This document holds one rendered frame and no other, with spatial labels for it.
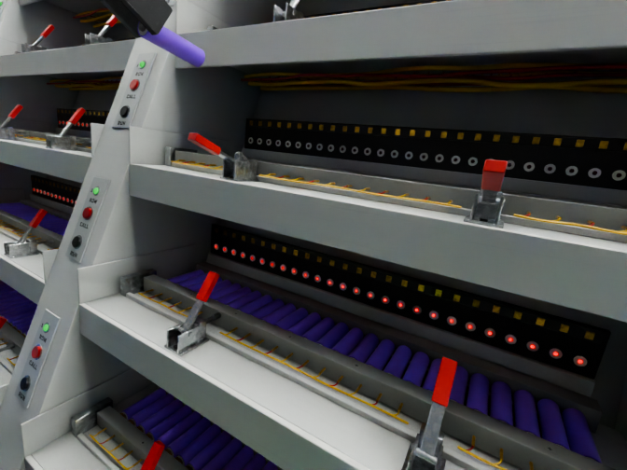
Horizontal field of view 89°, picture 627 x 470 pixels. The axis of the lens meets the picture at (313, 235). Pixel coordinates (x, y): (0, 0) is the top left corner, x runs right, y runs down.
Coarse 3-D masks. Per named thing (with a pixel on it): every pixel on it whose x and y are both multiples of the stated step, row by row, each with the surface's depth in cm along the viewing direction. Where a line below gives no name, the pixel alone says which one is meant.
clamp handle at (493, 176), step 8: (488, 160) 20; (496, 160) 19; (504, 160) 19; (488, 168) 20; (496, 168) 19; (504, 168) 19; (488, 176) 20; (496, 176) 20; (488, 184) 21; (496, 184) 21; (488, 192) 23; (496, 192) 23; (488, 200) 25
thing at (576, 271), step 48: (144, 144) 46; (192, 144) 53; (144, 192) 44; (192, 192) 39; (240, 192) 36; (288, 192) 32; (528, 192) 38; (576, 192) 36; (624, 192) 34; (336, 240) 30; (384, 240) 28; (432, 240) 26; (480, 240) 24; (528, 240) 23; (576, 240) 23; (528, 288) 23; (576, 288) 22; (624, 288) 21
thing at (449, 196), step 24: (216, 168) 42; (264, 168) 40; (288, 168) 39; (312, 168) 38; (360, 192) 33; (384, 192) 32; (408, 192) 32; (432, 192) 31; (456, 192) 30; (528, 216) 26; (552, 216) 26; (576, 216) 26; (600, 216) 25; (624, 216) 24
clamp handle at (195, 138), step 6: (192, 132) 32; (192, 138) 32; (198, 138) 32; (204, 138) 32; (198, 144) 32; (204, 144) 33; (210, 144) 33; (210, 150) 34; (216, 150) 34; (222, 156) 35; (228, 156) 36; (240, 156) 38
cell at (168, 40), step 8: (144, 32) 29; (160, 32) 29; (168, 32) 30; (152, 40) 29; (160, 40) 30; (168, 40) 30; (176, 40) 31; (184, 40) 31; (168, 48) 31; (176, 48) 31; (184, 48) 31; (192, 48) 32; (200, 48) 33; (176, 56) 32; (184, 56) 32; (192, 56) 33; (200, 56) 33; (192, 64) 34; (200, 64) 34
